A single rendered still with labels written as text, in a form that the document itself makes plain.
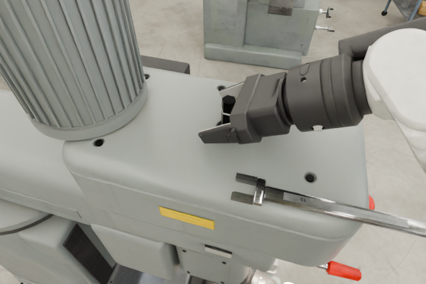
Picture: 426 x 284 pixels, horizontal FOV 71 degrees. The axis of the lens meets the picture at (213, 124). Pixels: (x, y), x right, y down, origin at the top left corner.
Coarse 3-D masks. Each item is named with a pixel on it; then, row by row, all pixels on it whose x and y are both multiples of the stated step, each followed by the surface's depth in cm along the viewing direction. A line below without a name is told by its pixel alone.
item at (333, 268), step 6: (324, 264) 51; (330, 264) 51; (336, 264) 51; (342, 264) 51; (330, 270) 51; (336, 270) 50; (342, 270) 50; (348, 270) 50; (354, 270) 50; (342, 276) 50; (348, 276) 50; (354, 276) 50; (360, 276) 50
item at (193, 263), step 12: (180, 252) 70; (192, 252) 66; (180, 264) 79; (192, 264) 72; (204, 264) 70; (216, 264) 67; (228, 264) 65; (204, 276) 77; (216, 276) 74; (228, 276) 72; (240, 276) 74
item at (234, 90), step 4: (236, 84) 48; (240, 84) 47; (224, 88) 50; (228, 88) 49; (232, 88) 48; (236, 88) 48; (240, 88) 48; (220, 92) 50; (224, 92) 49; (228, 92) 49; (232, 92) 49; (236, 92) 48; (236, 96) 49
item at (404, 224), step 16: (240, 176) 41; (256, 192) 39; (272, 192) 39; (288, 192) 39; (304, 208) 38; (320, 208) 38; (336, 208) 38; (352, 208) 38; (384, 224) 36; (400, 224) 36; (416, 224) 36
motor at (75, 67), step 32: (0, 0) 30; (32, 0) 31; (64, 0) 32; (96, 0) 35; (128, 0) 42; (0, 32) 33; (32, 32) 33; (64, 32) 34; (96, 32) 37; (128, 32) 42; (0, 64) 38; (32, 64) 36; (64, 64) 37; (96, 64) 39; (128, 64) 44; (32, 96) 40; (64, 96) 40; (96, 96) 42; (128, 96) 47; (64, 128) 44; (96, 128) 45
